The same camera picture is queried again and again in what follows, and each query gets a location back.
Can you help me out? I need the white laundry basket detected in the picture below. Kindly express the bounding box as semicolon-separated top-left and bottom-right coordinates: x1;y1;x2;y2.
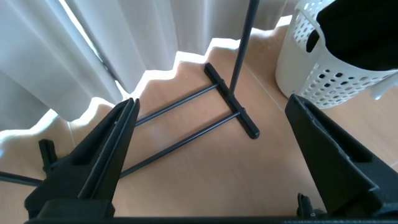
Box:
275;0;398;110

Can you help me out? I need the black clothes rack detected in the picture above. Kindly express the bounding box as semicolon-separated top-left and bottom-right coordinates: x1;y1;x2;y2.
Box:
0;0;261;187

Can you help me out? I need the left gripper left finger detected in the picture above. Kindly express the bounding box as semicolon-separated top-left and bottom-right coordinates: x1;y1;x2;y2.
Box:
24;98;141;220

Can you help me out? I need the beige curtain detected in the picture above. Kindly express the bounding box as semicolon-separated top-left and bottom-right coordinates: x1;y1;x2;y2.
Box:
0;0;299;131

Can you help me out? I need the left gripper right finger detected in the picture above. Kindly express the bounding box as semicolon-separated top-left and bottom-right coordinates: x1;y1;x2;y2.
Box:
284;94;398;218

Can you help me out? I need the black knitted garment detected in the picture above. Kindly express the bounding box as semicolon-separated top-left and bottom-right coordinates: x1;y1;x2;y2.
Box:
306;0;398;72

